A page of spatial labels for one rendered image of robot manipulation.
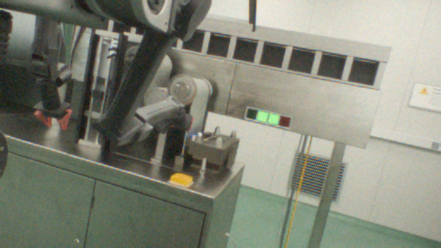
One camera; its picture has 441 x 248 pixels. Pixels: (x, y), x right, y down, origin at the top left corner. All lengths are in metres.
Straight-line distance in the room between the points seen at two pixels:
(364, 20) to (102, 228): 3.55
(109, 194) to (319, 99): 1.11
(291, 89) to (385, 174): 2.69
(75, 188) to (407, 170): 3.61
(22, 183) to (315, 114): 1.44
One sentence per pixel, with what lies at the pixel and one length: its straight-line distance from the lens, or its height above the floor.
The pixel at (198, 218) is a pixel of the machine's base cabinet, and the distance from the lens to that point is 1.34.
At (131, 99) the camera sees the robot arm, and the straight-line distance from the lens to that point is 0.75.
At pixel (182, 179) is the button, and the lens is 1.31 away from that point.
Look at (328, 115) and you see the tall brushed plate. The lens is 1.79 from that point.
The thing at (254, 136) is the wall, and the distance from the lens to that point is 4.19.
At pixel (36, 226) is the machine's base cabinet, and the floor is 0.52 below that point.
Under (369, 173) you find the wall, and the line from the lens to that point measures 4.27.
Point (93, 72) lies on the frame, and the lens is 1.66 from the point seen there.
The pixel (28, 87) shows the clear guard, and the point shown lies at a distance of 2.21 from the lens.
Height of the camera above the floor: 1.34
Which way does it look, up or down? 8 degrees down
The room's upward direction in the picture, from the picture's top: 12 degrees clockwise
